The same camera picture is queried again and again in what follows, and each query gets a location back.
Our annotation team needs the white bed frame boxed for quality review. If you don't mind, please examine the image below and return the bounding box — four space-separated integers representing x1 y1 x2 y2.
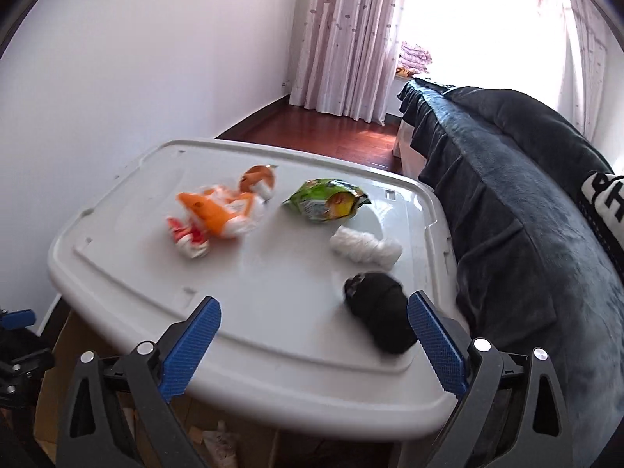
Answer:
394 121 427 180

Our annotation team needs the folded pink cloth on sill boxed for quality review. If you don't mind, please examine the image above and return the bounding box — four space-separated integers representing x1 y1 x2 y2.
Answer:
395 41 433 78

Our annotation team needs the pink patterned curtain right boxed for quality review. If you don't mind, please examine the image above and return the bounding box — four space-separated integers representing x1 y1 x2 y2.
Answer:
560 0 608 143

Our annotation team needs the orange snack wrapper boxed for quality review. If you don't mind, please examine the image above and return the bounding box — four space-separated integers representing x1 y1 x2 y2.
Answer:
177 185 266 239

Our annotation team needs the dark blue bed blanket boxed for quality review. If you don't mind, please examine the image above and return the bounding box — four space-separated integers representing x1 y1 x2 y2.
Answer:
399 79 623 467

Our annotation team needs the cardboard box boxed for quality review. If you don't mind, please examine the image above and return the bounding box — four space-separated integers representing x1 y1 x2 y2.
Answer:
34 313 278 467

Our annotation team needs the red white snack wrapper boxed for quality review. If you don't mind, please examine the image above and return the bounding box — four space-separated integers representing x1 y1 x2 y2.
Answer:
166 216 209 259

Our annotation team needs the black bag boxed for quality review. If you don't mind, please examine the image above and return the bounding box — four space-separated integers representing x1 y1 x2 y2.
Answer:
343 271 418 355

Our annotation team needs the grey plastic bin lid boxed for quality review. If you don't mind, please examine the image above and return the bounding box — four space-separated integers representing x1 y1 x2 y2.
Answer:
48 140 458 441

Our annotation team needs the pink patterned curtain left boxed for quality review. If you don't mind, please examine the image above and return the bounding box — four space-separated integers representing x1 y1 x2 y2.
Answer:
290 0 404 125

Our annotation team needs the black white printed pillow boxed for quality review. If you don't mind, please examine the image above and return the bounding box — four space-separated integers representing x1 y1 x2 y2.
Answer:
578 172 624 271

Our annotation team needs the pink patterned curtain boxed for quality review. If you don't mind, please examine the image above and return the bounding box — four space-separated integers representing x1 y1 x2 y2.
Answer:
290 0 404 125
560 0 608 143

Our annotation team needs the green seaweed snack bag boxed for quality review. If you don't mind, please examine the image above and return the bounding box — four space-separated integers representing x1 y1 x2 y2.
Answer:
282 179 370 223

